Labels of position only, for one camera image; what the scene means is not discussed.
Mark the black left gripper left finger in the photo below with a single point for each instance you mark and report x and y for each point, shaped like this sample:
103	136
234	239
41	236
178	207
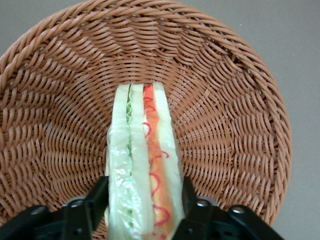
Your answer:
82	217

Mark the round brown wicker basket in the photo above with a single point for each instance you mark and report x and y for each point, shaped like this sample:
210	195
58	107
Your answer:
62	100

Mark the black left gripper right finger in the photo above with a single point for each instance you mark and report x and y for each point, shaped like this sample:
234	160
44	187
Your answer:
207	220

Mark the triangle sandwich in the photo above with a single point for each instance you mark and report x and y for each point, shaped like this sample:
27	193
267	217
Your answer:
140	150

